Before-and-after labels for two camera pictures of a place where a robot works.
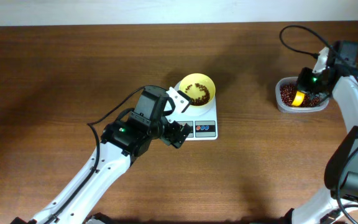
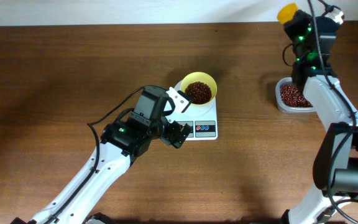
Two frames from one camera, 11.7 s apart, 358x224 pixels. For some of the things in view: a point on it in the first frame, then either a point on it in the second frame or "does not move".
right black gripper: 302,82 -> 301,21
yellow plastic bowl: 198,88 does not move
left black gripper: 170,139 does not move
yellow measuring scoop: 298,99 -> 287,12
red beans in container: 288,91 does not move
